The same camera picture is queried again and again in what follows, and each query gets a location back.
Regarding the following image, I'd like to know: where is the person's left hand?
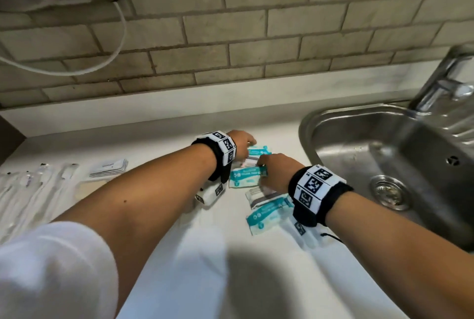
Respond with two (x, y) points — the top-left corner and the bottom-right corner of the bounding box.
(226, 129), (257, 162)

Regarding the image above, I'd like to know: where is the person's right hand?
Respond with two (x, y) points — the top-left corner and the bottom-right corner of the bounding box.
(256, 153), (306, 194)

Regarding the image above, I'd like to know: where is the stack of small white sachets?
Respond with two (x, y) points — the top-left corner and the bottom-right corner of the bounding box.
(88, 159), (128, 175)

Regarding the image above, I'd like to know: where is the person's right forearm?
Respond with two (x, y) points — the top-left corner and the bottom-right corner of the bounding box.
(325, 191), (474, 319)

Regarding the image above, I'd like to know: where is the white countertop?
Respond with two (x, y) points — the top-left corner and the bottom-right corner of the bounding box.
(0, 119), (408, 319)

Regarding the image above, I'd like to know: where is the black wristband with marker tags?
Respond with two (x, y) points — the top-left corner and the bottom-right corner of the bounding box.
(191, 130), (237, 184)
(288, 165), (355, 228)

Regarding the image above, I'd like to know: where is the steel sink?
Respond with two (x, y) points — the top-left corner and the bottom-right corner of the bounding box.
(298, 102), (474, 253)

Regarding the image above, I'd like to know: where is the steel faucet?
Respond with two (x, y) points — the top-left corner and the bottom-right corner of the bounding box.
(407, 43), (474, 114)

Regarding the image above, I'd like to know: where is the white shirt sleeve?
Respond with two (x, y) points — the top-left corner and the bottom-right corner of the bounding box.
(0, 221), (119, 319)

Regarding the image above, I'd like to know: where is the white wall cable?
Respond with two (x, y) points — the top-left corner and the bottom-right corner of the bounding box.
(0, 0), (127, 77)

